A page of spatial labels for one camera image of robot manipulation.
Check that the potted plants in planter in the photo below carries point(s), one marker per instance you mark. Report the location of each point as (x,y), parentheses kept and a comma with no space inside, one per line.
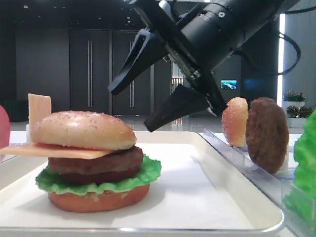
(295,109)

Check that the upright sesame bun right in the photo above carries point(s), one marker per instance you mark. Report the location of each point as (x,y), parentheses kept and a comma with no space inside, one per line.
(234,119)

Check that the upright orange cheese slice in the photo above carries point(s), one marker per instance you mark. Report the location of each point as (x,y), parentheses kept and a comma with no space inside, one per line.
(39,108)

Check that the dark double doors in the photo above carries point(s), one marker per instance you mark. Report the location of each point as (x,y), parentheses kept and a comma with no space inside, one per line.
(95,58)

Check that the upright red tomato slice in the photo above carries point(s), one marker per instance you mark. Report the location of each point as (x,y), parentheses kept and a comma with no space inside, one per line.
(4,128)

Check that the upright green lettuce leaf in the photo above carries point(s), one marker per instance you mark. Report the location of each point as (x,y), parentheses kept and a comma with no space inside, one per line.
(304,158)

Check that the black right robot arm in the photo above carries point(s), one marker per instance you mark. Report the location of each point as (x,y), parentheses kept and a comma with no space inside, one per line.
(198,43)

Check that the sesame bun top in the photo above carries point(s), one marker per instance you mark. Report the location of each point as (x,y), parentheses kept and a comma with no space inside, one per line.
(89,130)

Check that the upright brown meat patty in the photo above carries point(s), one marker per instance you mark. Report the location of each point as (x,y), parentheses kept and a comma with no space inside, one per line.
(267,134)

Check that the green lettuce leaf on burger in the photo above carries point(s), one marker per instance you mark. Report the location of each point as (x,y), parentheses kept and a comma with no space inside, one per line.
(51,182)

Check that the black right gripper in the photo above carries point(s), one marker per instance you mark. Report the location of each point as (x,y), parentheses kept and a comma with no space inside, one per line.
(167,38)

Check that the right clear plastic rail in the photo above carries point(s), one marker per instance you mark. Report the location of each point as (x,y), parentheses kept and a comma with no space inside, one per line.
(274,186)

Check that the bottom bun of burger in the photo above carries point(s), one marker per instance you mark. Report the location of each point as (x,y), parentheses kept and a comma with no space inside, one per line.
(93,202)

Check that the white metal serving tray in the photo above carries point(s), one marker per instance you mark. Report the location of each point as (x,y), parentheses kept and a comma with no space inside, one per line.
(199,194)

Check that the small wall screen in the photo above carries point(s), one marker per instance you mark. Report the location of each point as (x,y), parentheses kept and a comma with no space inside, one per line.
(229,84)

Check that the brown meat patty on burger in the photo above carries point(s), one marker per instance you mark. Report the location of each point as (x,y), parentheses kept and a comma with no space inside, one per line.
(110,168)

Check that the orange cheese slice on burger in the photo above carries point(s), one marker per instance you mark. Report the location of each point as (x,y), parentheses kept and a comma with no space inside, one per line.
(53,151)

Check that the sesame bun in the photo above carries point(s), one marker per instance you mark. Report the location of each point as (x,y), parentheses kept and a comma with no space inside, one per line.
(234,119)
(89,130)

